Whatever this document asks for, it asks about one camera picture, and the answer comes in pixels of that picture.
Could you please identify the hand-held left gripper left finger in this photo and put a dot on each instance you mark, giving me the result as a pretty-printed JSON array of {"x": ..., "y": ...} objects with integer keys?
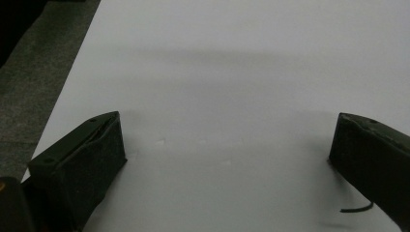
[{"x": 77, "y": 167}]

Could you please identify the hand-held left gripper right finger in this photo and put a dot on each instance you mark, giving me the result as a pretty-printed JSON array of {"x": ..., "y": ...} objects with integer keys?
[{"x": 370, "y": 158}]

